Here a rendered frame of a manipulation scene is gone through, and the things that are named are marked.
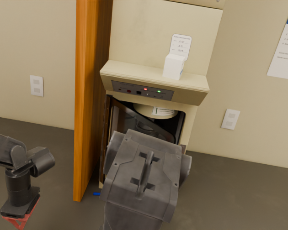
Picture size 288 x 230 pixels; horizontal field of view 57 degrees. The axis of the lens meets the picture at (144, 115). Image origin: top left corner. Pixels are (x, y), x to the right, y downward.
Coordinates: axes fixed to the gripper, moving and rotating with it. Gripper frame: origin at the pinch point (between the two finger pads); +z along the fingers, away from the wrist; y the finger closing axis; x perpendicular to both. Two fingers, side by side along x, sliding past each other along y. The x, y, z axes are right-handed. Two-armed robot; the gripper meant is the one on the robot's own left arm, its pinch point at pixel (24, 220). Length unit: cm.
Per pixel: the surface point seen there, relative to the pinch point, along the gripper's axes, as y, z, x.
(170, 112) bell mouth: 37, -23, -38
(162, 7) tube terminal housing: 34, -59, -30
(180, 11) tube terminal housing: 34, -59, -35
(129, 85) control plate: 25, -37, -24
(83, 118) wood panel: 24.8, -22.3, -9.6
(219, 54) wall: 76, -37, -59
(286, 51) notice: 76, -44, -88
